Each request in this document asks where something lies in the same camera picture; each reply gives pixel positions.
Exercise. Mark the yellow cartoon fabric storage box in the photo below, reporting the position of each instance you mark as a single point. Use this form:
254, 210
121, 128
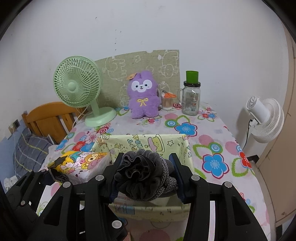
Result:
166, 209

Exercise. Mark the blue plaid bedding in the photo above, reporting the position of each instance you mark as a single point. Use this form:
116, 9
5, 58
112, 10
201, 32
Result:
30, 152

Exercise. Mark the cartoon printed tissue pack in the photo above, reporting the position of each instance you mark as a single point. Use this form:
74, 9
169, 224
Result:
79, 167

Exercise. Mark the toothpick holder with orange lid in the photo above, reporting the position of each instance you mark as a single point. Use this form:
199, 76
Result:
167, 100

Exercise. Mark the green desk fan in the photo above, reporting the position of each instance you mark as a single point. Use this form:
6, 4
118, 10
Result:
78, 82

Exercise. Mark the purple plush toy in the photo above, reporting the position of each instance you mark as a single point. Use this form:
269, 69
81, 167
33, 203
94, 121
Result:
143, 98

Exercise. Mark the orange wooden chair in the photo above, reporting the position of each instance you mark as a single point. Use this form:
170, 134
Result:
52, 119

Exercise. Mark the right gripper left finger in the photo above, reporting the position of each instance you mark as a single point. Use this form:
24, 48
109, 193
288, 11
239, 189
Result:
103, 187

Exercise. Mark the floral tablecloth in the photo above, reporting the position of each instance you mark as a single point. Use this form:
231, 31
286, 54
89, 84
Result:
216, 155

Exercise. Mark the grey scrunchie pouch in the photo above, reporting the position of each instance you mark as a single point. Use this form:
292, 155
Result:
145, 176

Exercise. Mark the glass jar with green lid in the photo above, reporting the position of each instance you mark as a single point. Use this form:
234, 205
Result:
189, 95

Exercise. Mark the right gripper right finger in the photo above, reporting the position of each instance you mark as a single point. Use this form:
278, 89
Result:
192, 189

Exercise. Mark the white floor fan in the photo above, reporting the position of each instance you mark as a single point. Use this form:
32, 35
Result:
268, 118

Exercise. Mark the cartoon cardboard sheet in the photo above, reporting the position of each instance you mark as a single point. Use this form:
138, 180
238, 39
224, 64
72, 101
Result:
115, 70

